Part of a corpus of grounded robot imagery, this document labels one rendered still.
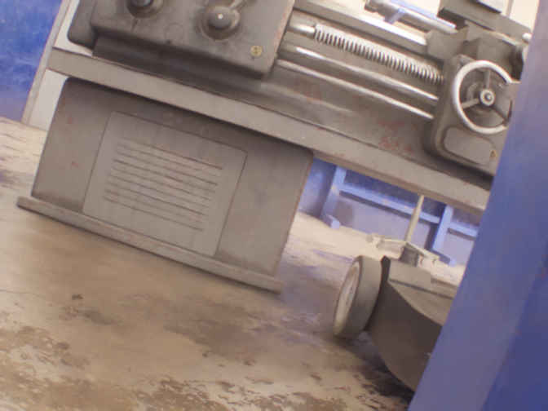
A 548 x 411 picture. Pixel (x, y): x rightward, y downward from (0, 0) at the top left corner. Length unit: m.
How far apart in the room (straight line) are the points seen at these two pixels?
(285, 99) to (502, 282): 1.55
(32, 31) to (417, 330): 4.73
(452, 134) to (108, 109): 0.95
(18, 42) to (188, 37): 3.94
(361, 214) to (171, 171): 3.55
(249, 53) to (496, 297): 1.40
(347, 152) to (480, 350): 1.39
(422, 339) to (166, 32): 1.00
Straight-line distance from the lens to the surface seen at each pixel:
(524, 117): 0.23
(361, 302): 1.33
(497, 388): 0.19
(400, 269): 1.38
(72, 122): 1.71
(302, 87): 1.74
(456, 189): 1.66
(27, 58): 5.36
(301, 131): 1.55
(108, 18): 1.63
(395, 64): 1.71
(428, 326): 1.07
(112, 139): 1.68
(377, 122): 1.77
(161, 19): 1.60
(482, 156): 1.67
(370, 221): 5.10
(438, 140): 1.64
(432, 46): 1.81
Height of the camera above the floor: 0.34
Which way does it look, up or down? 5 degrees down
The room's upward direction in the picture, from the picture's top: 18 degrees clockwise
